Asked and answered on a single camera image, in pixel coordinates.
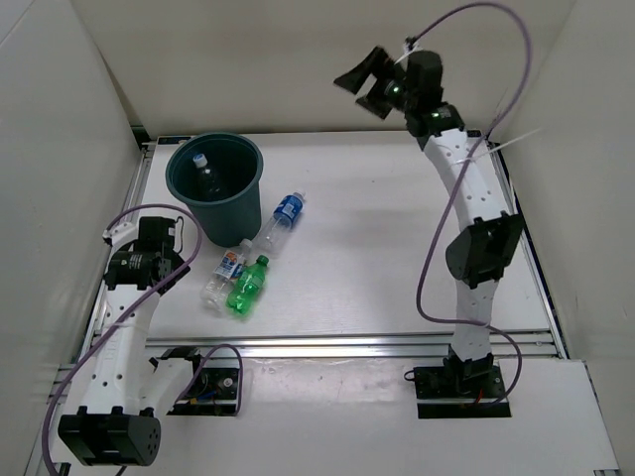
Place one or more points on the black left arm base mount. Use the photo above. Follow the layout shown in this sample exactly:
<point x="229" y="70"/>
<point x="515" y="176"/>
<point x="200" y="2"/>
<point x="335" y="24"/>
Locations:
<point x="215" y="391"/>

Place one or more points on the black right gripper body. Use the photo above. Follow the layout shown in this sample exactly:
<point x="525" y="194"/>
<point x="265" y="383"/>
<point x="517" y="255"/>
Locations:
<point x="404" y="100"/>

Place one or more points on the clear unlabelled plastic bottle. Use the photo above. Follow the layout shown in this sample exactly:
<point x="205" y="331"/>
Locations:
<point x="210" y="186"/>

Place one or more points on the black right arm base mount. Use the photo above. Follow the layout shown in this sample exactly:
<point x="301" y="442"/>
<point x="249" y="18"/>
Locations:
<point x="442" y="392"/>

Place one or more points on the dark green plastic bin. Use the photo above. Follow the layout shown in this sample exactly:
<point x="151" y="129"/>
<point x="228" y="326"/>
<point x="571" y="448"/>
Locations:
<point x="240" y="165"/>

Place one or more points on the green plastic soda bottle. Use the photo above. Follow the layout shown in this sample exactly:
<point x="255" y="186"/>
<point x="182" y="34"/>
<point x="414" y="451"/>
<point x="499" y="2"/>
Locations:
<point x="249" y="286"/>

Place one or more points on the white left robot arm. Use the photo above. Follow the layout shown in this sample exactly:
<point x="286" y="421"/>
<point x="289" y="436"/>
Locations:
<point x="117" y="421"/>

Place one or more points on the aluminium table frame rail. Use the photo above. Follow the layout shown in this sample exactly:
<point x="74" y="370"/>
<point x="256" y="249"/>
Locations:
<point x="327" y="346"/>

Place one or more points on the clear bottle orange blue label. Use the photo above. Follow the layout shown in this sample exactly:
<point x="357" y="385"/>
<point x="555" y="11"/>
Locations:
<point x="224" y="276"/>

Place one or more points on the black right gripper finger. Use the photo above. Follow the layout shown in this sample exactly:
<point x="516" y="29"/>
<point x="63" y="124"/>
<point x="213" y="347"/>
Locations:
<point x="379" y="100"/>
<point x="376" y="63"/>

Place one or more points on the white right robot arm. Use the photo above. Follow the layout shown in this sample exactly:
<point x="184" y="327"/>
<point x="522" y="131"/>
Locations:
<point x="488" y="234"/>

